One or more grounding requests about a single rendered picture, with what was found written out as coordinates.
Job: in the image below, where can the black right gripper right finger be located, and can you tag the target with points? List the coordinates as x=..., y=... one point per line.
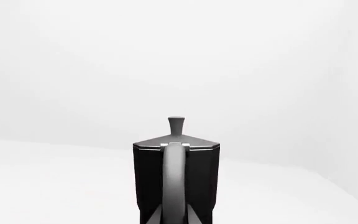
x=192, y=218

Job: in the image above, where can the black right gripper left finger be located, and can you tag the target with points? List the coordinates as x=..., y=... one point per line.
x=158, y=218

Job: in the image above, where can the black moka pot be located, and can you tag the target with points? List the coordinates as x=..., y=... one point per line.
x=148, y=172

